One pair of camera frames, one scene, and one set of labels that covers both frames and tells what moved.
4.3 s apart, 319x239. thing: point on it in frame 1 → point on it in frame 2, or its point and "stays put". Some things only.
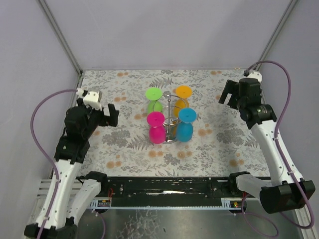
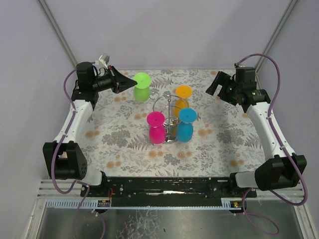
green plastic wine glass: x=154 y=94 → x=141 y=90
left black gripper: x=106 y=117 → x=115 y=81
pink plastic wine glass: x=157 y=133 stays put
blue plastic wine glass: x=185 y=128 stays put
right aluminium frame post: x=276 y=31 stays put
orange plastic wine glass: x=183 y=92 stays put
